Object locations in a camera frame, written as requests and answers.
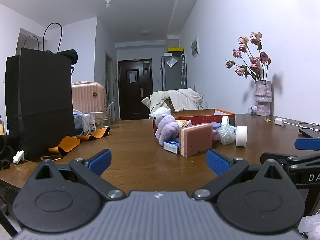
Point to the pink suitcase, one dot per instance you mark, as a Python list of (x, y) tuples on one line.
[(86, 97)]

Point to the dried pink roses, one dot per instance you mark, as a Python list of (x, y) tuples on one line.
[(253, 63)]

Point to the small white figurine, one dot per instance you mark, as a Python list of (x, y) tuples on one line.
[(18, 157)]

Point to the white folded umbrella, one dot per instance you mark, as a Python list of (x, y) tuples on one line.
[(183, 70)]

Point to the yellow box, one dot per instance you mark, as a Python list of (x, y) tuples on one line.
[(175, 49)]

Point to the small white box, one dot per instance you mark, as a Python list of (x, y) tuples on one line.
[(252, 110)]

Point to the cream jacket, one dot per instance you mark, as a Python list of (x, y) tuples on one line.
[(183, 98)]

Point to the blue tissue packet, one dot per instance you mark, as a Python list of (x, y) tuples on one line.
[(171, 146)]

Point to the pink speckled vase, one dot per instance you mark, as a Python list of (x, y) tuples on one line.
[(263, 96)]

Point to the white wall panel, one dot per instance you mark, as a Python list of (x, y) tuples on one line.
[(195, 47)]

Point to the yellow speckled sponge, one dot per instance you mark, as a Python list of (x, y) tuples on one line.
[(182, 123)]

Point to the pink sponge block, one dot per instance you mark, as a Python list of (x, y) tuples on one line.
[(196, 140)]

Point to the black paper bag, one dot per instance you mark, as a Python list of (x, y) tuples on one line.
[(42, 100)]

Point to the black phone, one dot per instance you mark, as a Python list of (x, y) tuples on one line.
[(310, 133)]

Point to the brown chair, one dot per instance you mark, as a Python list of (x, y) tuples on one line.
[(170, 103)]

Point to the black cloth bundle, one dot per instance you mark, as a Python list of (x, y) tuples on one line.
[(70, 55)]

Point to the clear glass cup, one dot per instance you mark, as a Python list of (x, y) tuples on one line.
[(106, 116)]

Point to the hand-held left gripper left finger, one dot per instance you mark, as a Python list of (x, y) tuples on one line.
[(101, 160)]

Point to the white card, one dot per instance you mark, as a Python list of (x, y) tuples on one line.
[(225, 120)]

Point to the orange cardboard box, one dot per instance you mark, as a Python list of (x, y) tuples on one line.
[(200, 116)]

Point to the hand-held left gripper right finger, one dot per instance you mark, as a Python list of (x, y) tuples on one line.
[(217, 161)]

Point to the dark brown door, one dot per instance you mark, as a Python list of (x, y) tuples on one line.
[(135, 92)]

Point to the clear plastic bag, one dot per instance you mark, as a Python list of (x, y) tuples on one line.
[(226, 134)]

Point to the white tape roll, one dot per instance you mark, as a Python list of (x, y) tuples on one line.
[(241, 136)]

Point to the purple plush toy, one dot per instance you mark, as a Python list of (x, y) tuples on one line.
[(166, 128)]

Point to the white charger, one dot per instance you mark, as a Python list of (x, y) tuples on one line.
[(280, 121)]

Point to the white plastic bag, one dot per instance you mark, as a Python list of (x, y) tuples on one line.
[(311, 227)]

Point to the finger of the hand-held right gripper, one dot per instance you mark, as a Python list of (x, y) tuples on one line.
[(300, 159), (307, 144)]

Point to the white blue bundle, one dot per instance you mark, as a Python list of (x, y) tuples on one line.
[(81, 121)]

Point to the white smoke detector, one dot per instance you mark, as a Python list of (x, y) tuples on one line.
[(108, 3)]

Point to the grey refrigerator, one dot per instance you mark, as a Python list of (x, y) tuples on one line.
[(172, 76)]

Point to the white spray bottle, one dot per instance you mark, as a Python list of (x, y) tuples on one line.
[(92, 123)]

